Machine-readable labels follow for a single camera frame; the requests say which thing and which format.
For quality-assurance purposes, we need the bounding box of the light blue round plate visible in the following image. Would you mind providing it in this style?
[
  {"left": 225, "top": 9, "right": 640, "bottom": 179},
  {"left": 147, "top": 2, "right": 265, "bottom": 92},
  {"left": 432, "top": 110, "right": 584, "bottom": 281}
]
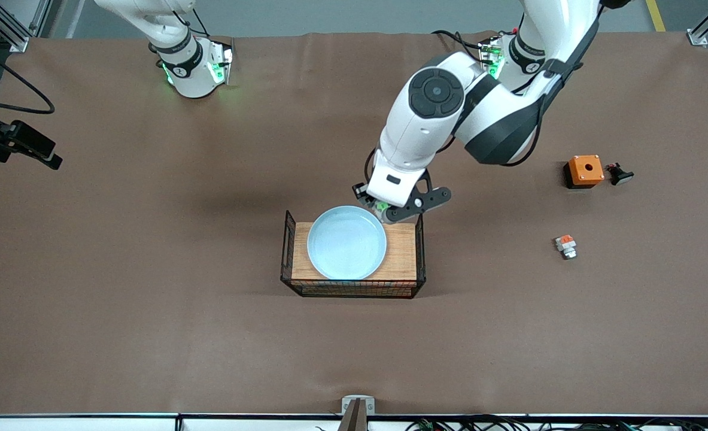
[{"left": 306, "top": 205, "right": 388, "bottom": 281}]

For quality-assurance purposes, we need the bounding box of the orange button box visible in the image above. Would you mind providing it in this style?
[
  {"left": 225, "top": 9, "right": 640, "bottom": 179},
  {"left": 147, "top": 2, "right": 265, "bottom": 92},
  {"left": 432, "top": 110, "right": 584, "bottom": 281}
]
[{"left": 563, "top": 154, "right": 605, "bottom": 190}]

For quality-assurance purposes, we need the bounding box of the black square white-capped pushbutton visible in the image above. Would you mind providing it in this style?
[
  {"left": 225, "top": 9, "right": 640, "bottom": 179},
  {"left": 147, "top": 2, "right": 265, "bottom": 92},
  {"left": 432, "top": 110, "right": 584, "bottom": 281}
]
[{"left": 605, "top": 162, "right": 635, "bottom": 186}]

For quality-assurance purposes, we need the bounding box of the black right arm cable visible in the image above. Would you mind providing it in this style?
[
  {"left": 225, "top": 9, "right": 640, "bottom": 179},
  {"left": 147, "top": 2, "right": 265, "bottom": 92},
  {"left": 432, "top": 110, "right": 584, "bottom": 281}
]
[{"left": 0, "top": 42, "right": 55, "bottom": 114}]

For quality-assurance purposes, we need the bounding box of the wire basket with wooden base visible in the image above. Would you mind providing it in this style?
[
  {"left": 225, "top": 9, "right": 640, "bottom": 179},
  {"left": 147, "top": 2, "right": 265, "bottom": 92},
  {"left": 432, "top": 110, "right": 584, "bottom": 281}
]
[{"left": 280, "top": 210, "right": 427, "bottom": 299}]

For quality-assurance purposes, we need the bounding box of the black arm base cable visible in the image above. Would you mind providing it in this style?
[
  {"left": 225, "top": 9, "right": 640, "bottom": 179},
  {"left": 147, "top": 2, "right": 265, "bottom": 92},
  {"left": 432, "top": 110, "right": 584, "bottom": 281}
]
[{"left": 432, "top": 29, "right": 489, "bottom": 63}]

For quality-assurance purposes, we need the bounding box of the grey mount bracket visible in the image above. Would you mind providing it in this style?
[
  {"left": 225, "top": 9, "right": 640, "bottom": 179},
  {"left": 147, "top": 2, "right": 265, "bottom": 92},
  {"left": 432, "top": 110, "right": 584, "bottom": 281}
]
[{"left": 337, "top": 395, "right": 376, "bottom": 431}]

